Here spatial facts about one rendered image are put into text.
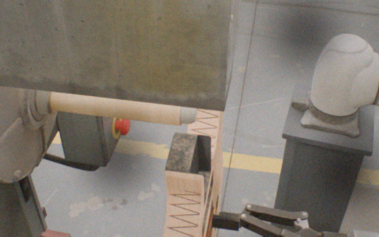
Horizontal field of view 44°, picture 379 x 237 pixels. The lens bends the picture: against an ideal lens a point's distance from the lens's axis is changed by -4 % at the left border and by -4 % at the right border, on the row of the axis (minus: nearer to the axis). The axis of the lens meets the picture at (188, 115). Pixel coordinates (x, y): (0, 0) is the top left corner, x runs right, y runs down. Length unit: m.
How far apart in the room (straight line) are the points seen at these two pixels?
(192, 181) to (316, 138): 0.95
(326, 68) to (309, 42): 1.96
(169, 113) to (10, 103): 0.21
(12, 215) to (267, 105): 1.92
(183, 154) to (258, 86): 2.32
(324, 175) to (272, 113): 1.15
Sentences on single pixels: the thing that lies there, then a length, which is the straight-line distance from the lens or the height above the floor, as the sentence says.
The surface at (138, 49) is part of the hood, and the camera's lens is 0.40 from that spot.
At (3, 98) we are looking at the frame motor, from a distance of 0.63.
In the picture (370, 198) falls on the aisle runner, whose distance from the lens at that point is 2.33.
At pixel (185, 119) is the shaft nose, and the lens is 0.63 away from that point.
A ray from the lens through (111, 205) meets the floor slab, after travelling 2.19.
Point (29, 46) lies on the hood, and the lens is 0.44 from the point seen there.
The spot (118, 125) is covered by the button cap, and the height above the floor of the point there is 0.98.
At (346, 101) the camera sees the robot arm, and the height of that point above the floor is 0.82.
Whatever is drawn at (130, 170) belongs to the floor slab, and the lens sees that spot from 2.33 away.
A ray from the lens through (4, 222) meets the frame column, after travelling 1.02.
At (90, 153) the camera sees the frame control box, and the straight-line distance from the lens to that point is 1.02.
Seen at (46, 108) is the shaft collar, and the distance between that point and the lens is 0.67.
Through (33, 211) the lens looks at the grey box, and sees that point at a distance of 1.21.
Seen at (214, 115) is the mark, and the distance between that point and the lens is 0.68.
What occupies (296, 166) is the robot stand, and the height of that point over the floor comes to 0.57.
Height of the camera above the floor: 1.65
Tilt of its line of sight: 39 degrees down
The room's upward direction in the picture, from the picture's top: straight up
